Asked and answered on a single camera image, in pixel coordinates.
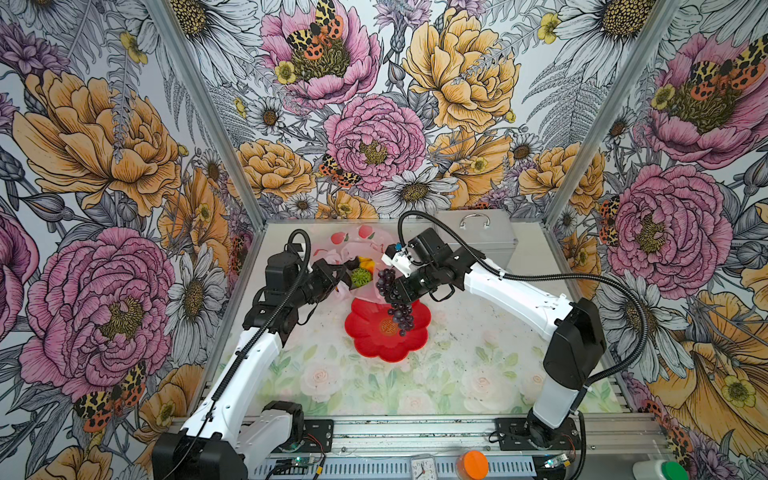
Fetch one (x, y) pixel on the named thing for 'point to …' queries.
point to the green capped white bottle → (659, 470)
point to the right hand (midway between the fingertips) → (394, 305)
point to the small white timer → (423, 467)
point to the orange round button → (472, 465)
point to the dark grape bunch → (401, 313)
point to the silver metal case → (488, 230)
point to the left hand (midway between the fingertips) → (348, 275)
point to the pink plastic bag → (366, 241)
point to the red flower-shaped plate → (376, 333)
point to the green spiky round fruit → (360, 277)
